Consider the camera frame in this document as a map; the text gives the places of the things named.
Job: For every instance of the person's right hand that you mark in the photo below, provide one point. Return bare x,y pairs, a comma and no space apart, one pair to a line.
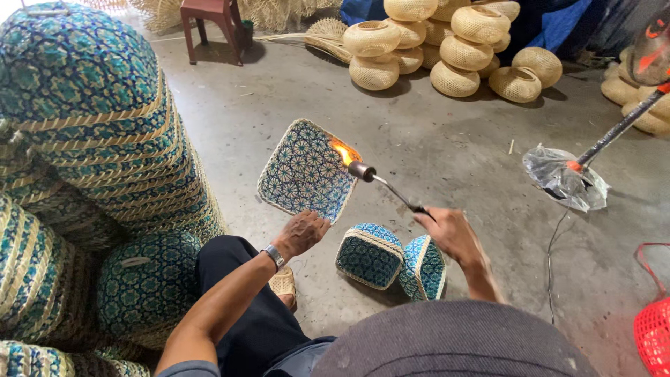
449,233

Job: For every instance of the person's left hand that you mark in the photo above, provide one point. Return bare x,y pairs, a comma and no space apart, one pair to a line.
301,234

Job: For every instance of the person's left fingers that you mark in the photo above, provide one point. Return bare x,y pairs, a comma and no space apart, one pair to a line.
312,219

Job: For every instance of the person's right fingers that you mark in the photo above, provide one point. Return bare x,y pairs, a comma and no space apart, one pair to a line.
428,219

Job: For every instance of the blue woven square tray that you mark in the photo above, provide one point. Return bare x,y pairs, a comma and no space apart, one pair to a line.
306,170

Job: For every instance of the black metal gas torch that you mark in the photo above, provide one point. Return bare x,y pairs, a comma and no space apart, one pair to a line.
390,186

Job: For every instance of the blue woven square basket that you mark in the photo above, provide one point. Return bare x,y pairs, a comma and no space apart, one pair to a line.
369,256
425,268

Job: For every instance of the silver wrist watch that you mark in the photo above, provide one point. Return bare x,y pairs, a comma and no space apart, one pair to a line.
274,256

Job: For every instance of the tan woven sandal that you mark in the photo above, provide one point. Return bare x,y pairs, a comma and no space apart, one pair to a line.
283,285

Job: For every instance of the person's black trouser leg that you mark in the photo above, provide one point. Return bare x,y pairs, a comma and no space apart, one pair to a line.
251,314

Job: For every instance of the person's gray clothed knee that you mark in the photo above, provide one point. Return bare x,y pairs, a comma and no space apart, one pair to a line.
450,340

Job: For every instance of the clear plastic bag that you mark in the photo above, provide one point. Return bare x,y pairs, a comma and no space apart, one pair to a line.
555,175

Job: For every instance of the pile of natural bamboo lampshades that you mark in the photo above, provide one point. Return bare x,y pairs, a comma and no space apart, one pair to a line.
460,52

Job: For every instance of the flat unfinished bamboo weave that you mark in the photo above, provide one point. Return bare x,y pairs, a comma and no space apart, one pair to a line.
328,37

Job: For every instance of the green cup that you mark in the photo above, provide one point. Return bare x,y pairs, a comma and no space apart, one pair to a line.
247,32

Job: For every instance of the heap of unfinished bamboo weaves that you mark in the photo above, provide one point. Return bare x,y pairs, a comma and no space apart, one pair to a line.
282,11

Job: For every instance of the standing fan with black pole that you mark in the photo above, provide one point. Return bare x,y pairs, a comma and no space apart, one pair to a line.
617,128

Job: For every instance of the stacks of blue woven baskets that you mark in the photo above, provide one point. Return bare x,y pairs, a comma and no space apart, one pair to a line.
99,173

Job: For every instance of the red plastic stool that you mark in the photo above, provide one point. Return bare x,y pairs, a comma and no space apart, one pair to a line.
209,13

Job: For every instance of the blue tarpaulin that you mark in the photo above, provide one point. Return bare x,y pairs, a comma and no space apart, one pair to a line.
565,23

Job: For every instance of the heap of pale bamboo lampshades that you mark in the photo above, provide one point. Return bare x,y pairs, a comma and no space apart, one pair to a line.
644,112

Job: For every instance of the red plastic mesh basket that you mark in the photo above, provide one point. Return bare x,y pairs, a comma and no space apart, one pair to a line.
654,330

